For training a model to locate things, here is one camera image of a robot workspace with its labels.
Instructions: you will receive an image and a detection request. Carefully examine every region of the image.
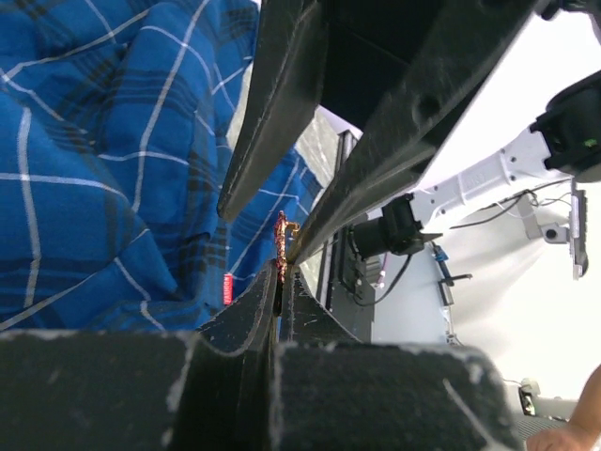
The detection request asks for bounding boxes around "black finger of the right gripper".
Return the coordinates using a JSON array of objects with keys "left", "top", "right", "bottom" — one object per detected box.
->
[{"left": 218, "top": 1, "right": 329, "bottom": 222}]

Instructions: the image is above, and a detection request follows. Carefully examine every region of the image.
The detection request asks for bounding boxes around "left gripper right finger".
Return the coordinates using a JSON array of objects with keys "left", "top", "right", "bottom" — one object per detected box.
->
[{"left": 270, "top": 271, "right": 522, "bottom": 450}]

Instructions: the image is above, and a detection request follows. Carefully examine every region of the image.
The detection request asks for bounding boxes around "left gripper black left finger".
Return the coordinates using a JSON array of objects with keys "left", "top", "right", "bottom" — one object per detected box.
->
[{"left": 1, "top": 263, "right": 278, "bottom": 450}]

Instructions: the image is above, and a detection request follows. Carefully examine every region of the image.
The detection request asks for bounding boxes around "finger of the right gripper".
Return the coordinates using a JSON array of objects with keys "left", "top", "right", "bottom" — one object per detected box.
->
[{"left": 288, "top": 1, "right": 538, "bottom": 263}]

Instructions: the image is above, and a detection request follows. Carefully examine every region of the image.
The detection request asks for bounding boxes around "blue plaid shirt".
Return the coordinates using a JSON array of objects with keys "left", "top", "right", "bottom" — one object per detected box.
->
[{"left": 1, "top": 1, "right": 320, "bottom": 331}]

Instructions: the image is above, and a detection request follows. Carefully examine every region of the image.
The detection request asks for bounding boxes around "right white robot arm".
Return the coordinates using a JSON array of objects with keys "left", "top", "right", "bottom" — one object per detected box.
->
[{"left": 218, "top": 1, "right": 600, "bottom": 264}]

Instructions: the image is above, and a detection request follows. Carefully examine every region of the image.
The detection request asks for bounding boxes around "bare human hand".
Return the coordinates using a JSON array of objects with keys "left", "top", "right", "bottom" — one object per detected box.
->
[{"left": 526, "top": 366, "right": 600, "bottom": 451}]

